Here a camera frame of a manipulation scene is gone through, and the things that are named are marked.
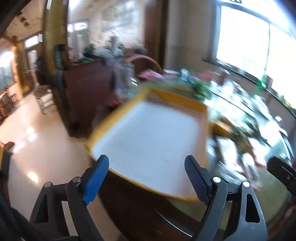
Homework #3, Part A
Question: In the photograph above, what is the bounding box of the yellow cardboard box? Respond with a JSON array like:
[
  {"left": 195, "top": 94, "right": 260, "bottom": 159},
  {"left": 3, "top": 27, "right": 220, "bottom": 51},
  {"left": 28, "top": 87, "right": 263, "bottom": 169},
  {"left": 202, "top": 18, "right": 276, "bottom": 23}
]
[{"left": 84, "top": 88, "right": 210, "bottom": 202}]

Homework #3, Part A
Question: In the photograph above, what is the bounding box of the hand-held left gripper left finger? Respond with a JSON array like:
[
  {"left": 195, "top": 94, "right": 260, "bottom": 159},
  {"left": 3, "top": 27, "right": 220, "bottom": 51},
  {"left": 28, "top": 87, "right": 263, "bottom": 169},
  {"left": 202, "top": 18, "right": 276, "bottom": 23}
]
[{"left": 30, "top": 154, "right": 110, "bottom": 241}]

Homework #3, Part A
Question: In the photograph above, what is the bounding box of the pink cloth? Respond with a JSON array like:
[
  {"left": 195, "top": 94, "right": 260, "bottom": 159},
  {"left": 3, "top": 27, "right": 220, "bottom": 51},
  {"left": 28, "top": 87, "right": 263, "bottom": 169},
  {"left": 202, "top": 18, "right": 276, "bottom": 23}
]
[{"left": 139, "top": 70, "right": 162, "bottom": 80}]

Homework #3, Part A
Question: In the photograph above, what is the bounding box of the stack of white stools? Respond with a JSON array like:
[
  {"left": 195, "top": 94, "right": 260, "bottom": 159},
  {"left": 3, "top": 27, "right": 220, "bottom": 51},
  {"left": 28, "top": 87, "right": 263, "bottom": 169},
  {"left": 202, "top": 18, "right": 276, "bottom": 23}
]
[{"left": 35, "top": 86, "right": 55, "bottom": 114}]

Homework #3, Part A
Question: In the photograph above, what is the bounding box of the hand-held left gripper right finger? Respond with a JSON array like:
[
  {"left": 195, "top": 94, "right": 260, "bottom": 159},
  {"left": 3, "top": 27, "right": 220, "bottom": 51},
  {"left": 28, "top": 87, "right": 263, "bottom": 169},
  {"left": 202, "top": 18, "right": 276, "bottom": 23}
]
[{"left": 184, "top": 155, "right": 269, "bottom": 241}]

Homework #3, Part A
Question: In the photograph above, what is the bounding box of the wooden pillar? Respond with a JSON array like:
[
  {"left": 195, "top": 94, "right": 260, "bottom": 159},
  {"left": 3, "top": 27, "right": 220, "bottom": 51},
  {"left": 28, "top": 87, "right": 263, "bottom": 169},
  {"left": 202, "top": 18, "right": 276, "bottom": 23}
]
[{"left": 44, "top": 0, "right": 77, "bottom": 137}]

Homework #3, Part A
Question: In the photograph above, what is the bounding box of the bright window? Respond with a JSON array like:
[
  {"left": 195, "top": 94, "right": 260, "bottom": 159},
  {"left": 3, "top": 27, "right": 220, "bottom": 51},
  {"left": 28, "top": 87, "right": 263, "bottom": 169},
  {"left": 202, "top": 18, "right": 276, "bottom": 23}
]
[{"left": 216, "top": 2, "right": 296, "bottom": 102}]

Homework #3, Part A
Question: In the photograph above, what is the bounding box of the round glass-top table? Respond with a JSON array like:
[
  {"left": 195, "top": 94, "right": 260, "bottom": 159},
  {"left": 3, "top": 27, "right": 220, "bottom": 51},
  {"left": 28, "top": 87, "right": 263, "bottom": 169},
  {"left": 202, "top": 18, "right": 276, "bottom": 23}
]
[{"left": 83, "top": 70, "right": 296, "bottom": 241}]

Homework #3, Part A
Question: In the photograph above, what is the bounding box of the pink and yellow hula hoop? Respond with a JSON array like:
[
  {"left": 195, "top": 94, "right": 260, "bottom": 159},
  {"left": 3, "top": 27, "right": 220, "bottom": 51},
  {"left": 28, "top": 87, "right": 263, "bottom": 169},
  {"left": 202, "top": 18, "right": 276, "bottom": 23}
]
[{"left": 126, "top": 55, "right": 163, "bottom": 71}]

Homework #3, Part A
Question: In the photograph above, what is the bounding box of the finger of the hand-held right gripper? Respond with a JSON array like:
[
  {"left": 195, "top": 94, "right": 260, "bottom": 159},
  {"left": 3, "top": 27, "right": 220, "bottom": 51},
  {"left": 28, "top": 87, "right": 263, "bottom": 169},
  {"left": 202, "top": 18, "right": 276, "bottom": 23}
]
[{"left": 267, "top": 156, "right": 296, "bottom": 194}]

